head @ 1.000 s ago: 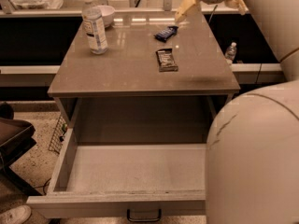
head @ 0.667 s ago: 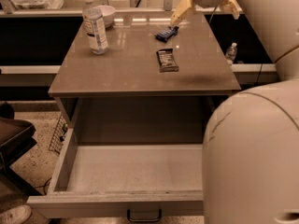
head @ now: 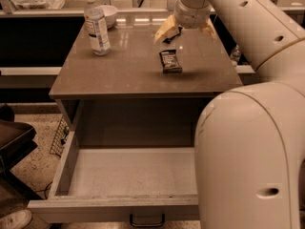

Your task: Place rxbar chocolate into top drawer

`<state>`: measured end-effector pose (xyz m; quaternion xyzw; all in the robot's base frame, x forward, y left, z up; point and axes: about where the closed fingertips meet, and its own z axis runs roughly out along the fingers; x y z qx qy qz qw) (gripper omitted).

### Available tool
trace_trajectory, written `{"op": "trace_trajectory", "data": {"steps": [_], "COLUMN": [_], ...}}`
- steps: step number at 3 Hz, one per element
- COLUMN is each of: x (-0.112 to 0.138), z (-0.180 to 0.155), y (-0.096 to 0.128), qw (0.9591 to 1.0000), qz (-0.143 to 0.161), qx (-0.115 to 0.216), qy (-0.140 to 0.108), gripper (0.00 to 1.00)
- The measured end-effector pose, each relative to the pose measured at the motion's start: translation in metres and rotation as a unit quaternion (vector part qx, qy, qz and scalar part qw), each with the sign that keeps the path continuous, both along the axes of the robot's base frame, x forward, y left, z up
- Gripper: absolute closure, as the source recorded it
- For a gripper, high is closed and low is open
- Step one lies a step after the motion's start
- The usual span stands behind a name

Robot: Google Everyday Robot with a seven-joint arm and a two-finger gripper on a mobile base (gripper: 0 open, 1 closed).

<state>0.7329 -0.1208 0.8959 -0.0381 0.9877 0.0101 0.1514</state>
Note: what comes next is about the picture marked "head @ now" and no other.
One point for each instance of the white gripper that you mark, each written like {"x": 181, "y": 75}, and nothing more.
{"x": 193, "y": 16}

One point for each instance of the dark chocolate rxbar wrapper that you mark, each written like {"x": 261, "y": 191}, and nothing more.
{"x": 170, "y": 62}

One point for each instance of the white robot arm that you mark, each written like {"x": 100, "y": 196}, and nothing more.
{"x": 249, "y": 141}

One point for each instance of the grey cabinet with glossy top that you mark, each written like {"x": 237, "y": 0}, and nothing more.
{"x": 133, "y": 69}

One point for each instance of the open grey top drawer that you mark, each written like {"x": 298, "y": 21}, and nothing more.
{"x": 126, "y": 156}

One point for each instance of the blue snack bar wrapper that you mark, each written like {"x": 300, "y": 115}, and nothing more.
{"x": 169, "y": 40}

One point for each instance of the small water bottle behind cabinet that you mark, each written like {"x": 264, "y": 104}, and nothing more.
{"x": 235, "y": 55}

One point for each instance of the white ceramic bowl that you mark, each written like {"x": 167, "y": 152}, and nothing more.
{"x": 110, "y": 14}

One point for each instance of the clear plastic water bottle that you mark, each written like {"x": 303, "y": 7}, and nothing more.
{"x": 97, "y": 28}

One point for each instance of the dark chair at left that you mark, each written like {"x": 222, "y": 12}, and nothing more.
{"x": 16, "y": 142}

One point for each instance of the white shoe at bottom left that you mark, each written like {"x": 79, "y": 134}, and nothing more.
{"x": 16, "y": 220}

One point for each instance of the wire mesh basket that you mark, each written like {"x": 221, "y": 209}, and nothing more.
{"x": 60, "y": 138}

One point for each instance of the black drawer handle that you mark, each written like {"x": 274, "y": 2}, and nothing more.
{"x": 147, "y": 221}

